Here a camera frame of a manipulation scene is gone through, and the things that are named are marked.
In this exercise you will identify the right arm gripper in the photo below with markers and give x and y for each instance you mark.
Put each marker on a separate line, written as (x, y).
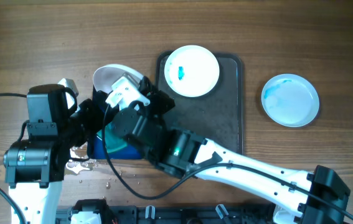
(157, 96)

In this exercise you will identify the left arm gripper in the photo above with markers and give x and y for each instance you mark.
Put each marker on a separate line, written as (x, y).
(88, 106)

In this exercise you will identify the pinkish white plate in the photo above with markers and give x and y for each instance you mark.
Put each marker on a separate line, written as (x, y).
(105, 76)

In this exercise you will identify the green scrubbing sponge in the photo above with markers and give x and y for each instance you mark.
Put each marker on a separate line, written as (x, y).
(112, 142)

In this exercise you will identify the white plate top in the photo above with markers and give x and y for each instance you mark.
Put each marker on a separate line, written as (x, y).
(191, 71)

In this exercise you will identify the grey white plate bottom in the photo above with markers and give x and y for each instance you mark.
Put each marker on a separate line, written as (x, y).
(290, 100)

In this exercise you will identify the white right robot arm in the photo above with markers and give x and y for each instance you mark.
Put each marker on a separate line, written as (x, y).
(299, 196)

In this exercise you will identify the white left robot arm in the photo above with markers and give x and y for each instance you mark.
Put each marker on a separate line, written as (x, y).
(35, 166)

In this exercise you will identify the blue tray with water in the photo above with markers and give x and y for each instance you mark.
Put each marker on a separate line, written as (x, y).
(95, 148)

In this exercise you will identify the dark brown serving tray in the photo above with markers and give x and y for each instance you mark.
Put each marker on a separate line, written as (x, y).
(219, 114)

